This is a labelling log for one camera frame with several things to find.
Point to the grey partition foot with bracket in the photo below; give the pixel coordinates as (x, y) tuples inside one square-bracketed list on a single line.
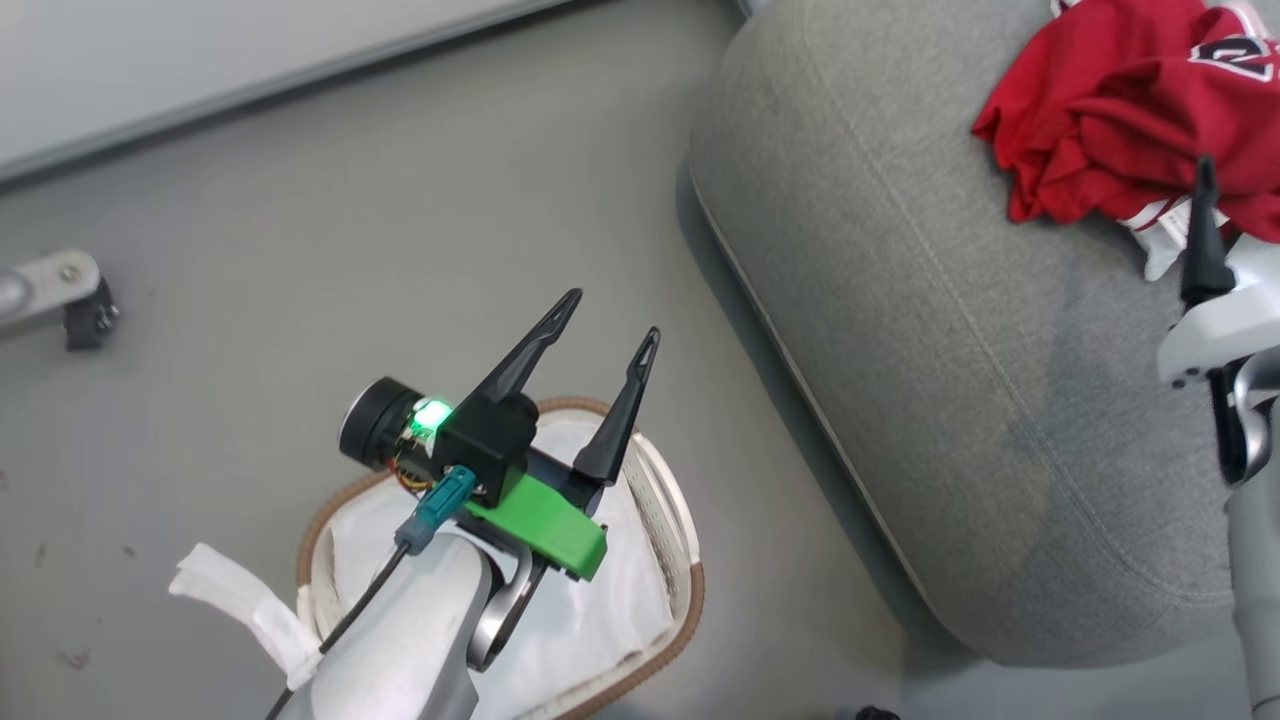
[(40, 290)]

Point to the red garment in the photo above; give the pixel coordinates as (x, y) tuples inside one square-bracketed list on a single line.
[(1120, 110)]

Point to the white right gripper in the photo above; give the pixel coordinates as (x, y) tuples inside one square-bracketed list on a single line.
[(1220, 330)]

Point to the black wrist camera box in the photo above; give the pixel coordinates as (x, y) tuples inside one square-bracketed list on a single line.
[(490, 440)]

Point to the grey fabric sofa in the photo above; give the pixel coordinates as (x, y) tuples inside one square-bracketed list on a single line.
[(950, 350)]

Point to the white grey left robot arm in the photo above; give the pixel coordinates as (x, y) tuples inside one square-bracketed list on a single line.
[(400, 640)]

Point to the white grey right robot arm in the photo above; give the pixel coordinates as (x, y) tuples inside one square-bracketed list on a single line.
[(1258, 520)]

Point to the white partition panel grey frame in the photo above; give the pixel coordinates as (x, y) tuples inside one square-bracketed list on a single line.
[(200, 60)]

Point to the black caster wheel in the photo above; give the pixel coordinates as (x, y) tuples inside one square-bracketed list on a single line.
[(92, 322)]

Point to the white basket with brown rim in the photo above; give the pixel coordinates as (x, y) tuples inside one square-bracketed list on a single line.
[(680, 560)]

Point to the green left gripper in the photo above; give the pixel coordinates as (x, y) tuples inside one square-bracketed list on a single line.
[(545, 525)]

